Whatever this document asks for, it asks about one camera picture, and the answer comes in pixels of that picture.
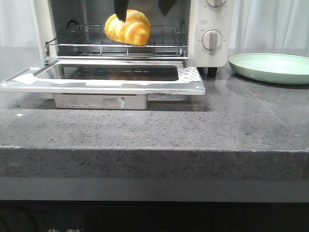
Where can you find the lower timer knob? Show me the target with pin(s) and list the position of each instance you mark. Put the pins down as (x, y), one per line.
(212, 40)

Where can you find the glass oven door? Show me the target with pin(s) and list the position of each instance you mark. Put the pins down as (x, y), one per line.
(107, 83)

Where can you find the white Toshiba toaster oven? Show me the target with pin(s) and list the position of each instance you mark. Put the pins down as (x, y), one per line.
(193, 17)

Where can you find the upper temperature knob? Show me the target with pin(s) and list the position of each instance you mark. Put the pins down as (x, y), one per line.
(215, 3)

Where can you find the orange striped croissant bread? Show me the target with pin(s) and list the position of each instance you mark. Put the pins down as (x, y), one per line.
(135, 30)

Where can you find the white curtain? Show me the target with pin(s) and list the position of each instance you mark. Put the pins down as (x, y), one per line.
(256, 24)

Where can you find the light green plate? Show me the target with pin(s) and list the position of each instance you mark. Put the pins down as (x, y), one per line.
(272, 68)

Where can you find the metal wire oven rack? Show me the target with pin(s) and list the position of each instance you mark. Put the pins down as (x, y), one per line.
(90, 40)

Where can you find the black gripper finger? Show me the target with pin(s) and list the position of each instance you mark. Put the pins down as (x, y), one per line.
(165, 6)
(120, 9)

